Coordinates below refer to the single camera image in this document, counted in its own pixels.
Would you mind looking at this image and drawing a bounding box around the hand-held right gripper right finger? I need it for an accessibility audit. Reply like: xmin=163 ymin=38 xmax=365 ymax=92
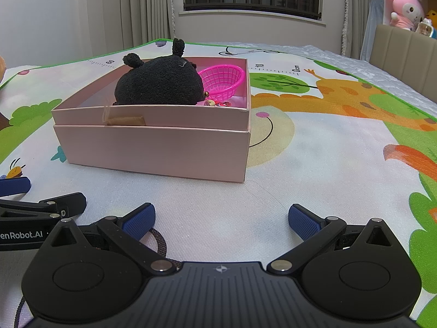
xmin=266 ymin=204 xmax=408 ymax=276

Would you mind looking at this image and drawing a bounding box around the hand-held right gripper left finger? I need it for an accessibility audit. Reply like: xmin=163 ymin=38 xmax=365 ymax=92
xmin=37 ymin=203 xmax=175 ymax=276

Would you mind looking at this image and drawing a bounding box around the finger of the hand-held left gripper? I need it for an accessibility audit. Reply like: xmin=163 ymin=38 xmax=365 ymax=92
xmin=0 ymin=177 xmax=32 ymax=197
xmin=0 ymin=192 xmax=87 ymax=220

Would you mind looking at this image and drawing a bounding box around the pink cardboard box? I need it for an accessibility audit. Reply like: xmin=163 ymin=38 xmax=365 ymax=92
xmin=51 ymin=56 xmax=252 ymax=183

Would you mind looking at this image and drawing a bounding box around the black plush toy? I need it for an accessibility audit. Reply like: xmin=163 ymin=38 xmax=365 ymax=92
xmin=114 ymin=37 xmax=205 ymax=106

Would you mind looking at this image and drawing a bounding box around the pink toy strainer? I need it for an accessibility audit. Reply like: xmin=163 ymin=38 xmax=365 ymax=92
xmin=197 ymin=64 xmax=245 ymax=102

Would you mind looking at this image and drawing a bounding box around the printed animal play mat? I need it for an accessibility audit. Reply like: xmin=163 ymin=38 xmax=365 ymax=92
xmin=0 ymin=39 xmax=437 ymax=328

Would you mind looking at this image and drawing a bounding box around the beige padded headboard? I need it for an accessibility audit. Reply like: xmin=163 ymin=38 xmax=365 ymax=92
xmin=370 ymin=25 xmax=437 ymax=103

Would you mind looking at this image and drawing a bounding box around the light blue cloth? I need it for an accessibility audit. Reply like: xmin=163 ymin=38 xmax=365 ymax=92
xmin=364 ymin=0 xmax=386 ymax=63

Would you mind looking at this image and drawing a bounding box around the beige curtain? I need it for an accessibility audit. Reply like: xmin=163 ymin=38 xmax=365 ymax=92
xmin=118 ymin=0 xmax=175 ymax=46
xmin=341 ymin=0 xmax=385 ymax=58

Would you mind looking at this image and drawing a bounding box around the small pastel toy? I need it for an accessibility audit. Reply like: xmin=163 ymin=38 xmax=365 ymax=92
xmin=417 ymin=19 xmax=436 ymax=38

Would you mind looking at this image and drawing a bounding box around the pink plush doll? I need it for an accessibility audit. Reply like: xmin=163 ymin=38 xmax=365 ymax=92
xmin=382 ymin=0 xmax=426 ymax=31

